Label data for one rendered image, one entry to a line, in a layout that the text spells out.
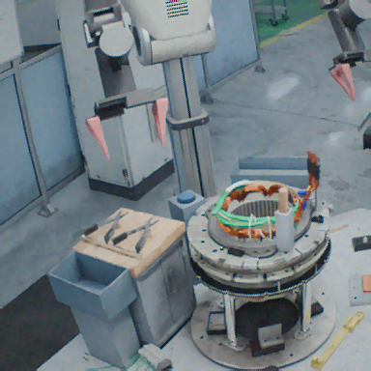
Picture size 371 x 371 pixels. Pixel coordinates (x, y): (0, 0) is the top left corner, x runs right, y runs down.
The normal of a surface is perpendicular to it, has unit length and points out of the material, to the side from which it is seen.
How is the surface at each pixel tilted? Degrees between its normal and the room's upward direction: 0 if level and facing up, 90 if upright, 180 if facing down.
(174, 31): 90
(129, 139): 90
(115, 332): 90
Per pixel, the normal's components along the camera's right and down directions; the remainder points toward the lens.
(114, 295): 0.83, 0.15
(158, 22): 0.30, 0.42
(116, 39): 0.19, -0.07
